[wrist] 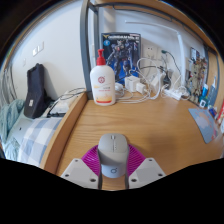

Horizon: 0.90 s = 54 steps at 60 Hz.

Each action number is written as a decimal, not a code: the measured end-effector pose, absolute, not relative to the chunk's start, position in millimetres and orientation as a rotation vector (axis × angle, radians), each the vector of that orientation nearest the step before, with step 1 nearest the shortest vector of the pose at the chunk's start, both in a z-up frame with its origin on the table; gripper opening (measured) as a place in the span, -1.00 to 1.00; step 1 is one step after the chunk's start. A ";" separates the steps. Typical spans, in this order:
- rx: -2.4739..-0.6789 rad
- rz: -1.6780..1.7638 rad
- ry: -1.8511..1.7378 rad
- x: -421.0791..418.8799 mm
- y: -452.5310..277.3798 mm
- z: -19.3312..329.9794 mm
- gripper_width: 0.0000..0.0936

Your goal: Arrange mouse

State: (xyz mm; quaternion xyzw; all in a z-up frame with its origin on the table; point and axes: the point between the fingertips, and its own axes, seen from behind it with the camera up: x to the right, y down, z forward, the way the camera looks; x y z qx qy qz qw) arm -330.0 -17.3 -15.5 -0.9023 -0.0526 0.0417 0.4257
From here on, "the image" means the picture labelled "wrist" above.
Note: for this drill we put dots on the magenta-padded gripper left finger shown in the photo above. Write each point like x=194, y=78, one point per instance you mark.
x=78, y=171

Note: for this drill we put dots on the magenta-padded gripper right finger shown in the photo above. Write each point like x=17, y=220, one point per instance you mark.
x=148, y=171

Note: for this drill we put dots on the grey white computer mouse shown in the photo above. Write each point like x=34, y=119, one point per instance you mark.
x=113, y=153

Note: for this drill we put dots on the blue white plaid bedding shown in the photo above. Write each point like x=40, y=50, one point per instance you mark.
x=38, y=138

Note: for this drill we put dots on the white power strip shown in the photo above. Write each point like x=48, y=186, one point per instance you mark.
x=172, y=94

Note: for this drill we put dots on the small white square clock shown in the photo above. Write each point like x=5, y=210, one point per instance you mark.
x=203, y=103

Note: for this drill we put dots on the teal fuzzy blanket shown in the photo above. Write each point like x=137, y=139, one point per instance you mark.
x=10, y=116

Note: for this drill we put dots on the white charger block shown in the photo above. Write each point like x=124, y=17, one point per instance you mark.
x=132, y=84

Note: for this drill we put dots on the black backpack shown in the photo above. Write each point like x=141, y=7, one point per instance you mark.
x=35, y=93

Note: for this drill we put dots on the white red pump lotion bottle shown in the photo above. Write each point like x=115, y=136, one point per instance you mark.
x=102, y=83

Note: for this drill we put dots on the blue bottle white cap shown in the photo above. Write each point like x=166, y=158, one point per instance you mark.
x=205, y=90

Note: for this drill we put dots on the blue robot model kit box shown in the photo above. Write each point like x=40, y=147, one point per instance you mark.
x=123, y=56

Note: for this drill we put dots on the white wall socket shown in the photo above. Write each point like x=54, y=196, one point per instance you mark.
x=150, y=52

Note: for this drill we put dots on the white wall switch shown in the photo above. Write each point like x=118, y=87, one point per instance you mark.
x=38, y=49

